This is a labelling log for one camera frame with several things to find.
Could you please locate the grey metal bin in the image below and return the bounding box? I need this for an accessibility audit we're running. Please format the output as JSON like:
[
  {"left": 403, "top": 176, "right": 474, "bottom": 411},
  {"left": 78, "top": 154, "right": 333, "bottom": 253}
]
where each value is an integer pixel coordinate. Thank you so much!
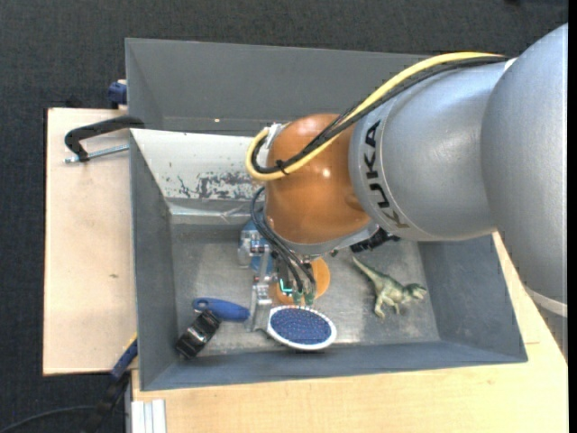
[{"left": 124, "top": 37, "right": 529, "bottom": 392}]

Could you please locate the pale wood flat board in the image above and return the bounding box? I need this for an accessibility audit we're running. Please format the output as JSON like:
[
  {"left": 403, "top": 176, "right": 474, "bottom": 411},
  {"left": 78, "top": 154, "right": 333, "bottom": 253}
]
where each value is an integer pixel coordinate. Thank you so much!
[{"left": 41, "top": 106, "right": 139, "bottom": 377}]

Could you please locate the blue and white hairbrush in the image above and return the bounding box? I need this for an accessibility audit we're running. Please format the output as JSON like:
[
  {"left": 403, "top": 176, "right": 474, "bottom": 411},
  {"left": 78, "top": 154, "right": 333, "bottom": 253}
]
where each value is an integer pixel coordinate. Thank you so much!
[{"left": 191, "top": 297, "right": 338, "bottom": 353}]

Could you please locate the orange ball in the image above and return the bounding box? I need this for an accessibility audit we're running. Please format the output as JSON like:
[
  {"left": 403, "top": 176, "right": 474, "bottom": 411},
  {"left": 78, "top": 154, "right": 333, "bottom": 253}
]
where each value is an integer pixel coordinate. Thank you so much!
[{"left": 269, "top": 258, "right": 332, "bottom": 302}]

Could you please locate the green toy dinosaur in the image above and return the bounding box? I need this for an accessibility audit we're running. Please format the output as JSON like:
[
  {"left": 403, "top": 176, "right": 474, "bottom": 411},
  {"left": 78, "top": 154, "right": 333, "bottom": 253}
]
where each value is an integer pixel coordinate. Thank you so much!
[{"left": 351, "top": 255, "right": 428, "bottom": 320}]

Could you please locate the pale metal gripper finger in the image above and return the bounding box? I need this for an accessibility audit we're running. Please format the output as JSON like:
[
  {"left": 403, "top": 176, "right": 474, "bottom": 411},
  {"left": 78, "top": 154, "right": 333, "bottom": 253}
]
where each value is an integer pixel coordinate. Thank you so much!
[
  {"left": 260, "top": 272, "right": 275, "bottom": 317},
  {"left": 244, "top": 283, "right": 262, "bottom": 333}
]

